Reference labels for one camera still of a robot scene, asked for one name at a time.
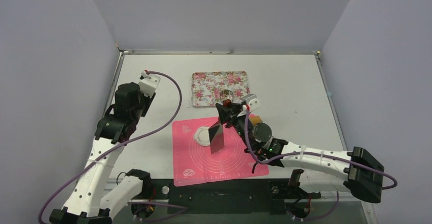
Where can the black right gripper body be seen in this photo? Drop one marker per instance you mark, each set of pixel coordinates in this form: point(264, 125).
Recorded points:
point(230, 115)

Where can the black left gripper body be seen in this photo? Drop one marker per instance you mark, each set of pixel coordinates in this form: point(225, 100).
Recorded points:
point(144, 101)

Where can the round metal dough cutter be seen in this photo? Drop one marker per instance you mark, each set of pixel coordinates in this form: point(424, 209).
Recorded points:
point(226, 94)

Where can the white dough lump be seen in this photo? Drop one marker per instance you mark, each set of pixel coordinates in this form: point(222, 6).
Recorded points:
point(201, 136)

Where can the pink silicone baking mat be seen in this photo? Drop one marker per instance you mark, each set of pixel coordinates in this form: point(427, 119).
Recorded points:
point(194, 164)

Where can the wooden rolling pin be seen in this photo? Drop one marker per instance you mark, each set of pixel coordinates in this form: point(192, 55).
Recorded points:
point(255, 120)

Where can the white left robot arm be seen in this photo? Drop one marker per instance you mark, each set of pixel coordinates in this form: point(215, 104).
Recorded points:
point(83, 206)

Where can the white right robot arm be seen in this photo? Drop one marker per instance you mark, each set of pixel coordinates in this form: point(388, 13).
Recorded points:
point(357, 171)

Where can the floral rectangular tray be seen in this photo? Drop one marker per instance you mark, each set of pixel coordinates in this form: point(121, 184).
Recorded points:
point(206, 86)

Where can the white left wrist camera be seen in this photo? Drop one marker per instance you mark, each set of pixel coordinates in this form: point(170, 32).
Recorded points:
point(149, 82)

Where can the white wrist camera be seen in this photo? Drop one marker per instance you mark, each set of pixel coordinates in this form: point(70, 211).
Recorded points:
point(149, 82)
point(252, 102)

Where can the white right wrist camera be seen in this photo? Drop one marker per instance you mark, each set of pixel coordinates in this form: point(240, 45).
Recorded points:
point(252, 102)

